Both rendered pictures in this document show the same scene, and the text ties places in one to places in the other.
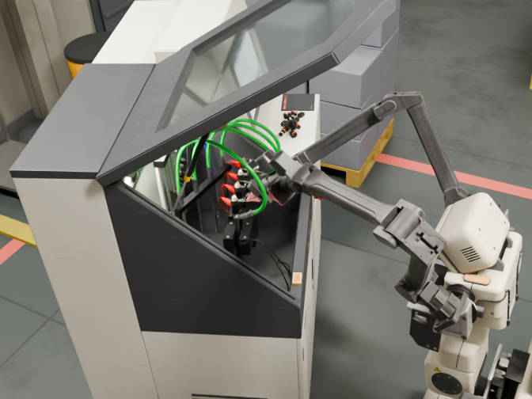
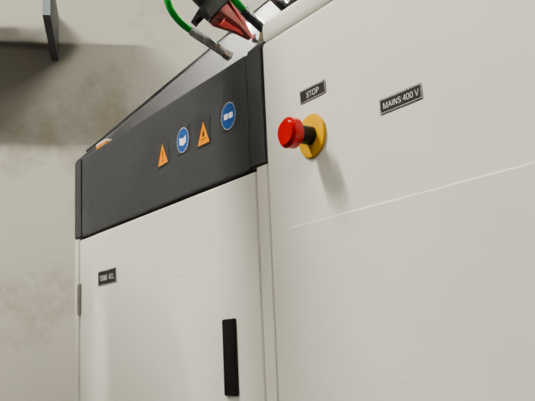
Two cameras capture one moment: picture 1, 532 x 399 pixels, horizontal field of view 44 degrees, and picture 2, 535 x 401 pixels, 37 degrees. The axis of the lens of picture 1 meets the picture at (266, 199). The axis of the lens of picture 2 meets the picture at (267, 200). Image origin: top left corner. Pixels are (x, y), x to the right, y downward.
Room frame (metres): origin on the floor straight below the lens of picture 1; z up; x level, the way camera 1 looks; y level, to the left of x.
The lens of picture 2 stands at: (2.91, -0.86, 0.55)
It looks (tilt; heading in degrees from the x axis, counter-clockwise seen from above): 11 degrees up; 137
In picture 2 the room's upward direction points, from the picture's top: 3 degrees counter-clockwise
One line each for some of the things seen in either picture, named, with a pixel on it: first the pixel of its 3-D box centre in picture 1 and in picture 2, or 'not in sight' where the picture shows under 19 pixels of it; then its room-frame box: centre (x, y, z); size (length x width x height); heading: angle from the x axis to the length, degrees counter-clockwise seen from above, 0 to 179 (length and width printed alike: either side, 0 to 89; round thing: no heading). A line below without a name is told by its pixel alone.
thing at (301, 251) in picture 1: (301, 253); (160, 163); (1.85, -0.12, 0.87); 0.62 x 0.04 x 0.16; 171
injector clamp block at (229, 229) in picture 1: (243, 224); not in sight; (2.01, 0.10, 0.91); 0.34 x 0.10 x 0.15; 171
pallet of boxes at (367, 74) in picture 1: (305, 78); not in sight; (3.93, -0.32, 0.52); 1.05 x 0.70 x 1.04; 61
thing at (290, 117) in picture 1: (291, 122); not in sight; (2.59, -0.14, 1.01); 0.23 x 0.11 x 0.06; 171
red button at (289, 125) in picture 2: not in sight; (298, 134); (2.29, -0.23, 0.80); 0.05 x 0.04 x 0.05; 171
